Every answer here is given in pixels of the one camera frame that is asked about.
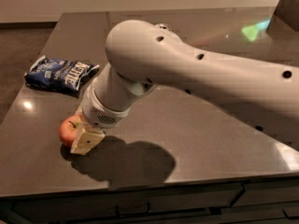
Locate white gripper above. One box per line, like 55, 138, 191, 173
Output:
70, 79, 130, 155

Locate red yellow apple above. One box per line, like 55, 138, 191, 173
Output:
59, 115, 81, 147

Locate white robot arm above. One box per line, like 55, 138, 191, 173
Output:
71, 20, 299, 155

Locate green white 7up can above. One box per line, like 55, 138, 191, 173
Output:
155, 23, 171, 31

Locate blue kettle chips bag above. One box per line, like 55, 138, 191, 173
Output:
24, 55, 100, 95

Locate dark box at corner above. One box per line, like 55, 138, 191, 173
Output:
266, 0, 299, 32

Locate dark cabinet drawer handle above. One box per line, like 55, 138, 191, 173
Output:
115, 202, 150, 217

